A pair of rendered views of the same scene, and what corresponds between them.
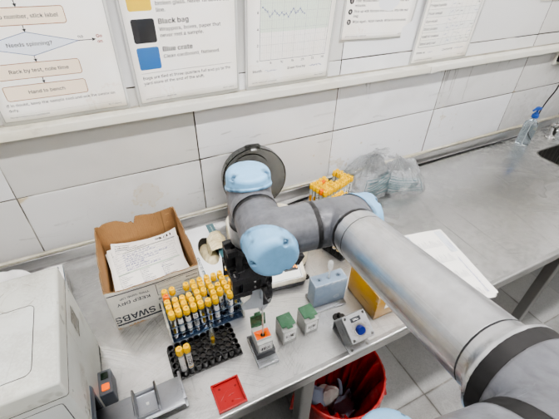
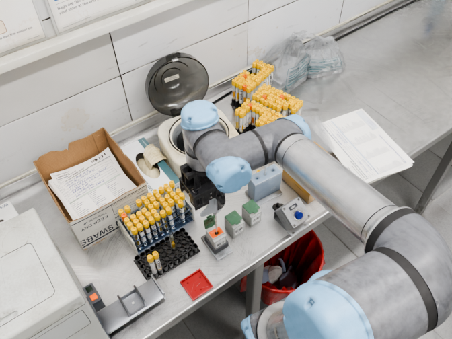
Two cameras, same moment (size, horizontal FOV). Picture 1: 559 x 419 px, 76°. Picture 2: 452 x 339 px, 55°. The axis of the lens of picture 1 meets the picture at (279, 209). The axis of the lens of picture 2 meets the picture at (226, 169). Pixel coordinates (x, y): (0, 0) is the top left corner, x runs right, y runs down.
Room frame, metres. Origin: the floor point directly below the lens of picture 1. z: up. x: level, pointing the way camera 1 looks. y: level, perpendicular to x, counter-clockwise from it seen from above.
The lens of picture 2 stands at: (-0.14, 0.09, 2.01)
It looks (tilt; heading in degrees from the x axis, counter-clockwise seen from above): 50 degrees down; 353
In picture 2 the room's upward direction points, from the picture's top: 2 degrees counter-clockwise
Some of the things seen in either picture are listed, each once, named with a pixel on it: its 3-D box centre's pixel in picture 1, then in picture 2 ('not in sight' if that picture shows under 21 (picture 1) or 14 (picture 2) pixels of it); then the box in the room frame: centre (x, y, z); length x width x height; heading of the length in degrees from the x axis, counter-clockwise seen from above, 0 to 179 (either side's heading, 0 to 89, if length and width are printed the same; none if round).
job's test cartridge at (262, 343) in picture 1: (262, 340); (216, 237); (0.51, 0.04, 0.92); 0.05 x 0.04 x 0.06; 25
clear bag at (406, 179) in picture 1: (403, 171); (322, 51); (1.29, -0.51, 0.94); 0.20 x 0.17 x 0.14; 92
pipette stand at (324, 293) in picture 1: (326, 288); (264, 183); (0.67, -0.14, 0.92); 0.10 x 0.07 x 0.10; 112
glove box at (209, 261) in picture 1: (212, 254); (151, 167); (0.80, 0.21, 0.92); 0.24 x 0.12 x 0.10; 27
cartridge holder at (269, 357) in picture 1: (262, 346); (216, 242); (0.51, 0.03, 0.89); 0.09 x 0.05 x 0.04; 25
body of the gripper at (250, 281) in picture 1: (247, 262); (202, 178); (0.49, 0.06, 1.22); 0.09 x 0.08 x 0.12; 115
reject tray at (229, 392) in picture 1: (229, 393); (196, 284); (0.39, 0.11, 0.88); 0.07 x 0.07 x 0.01; 27
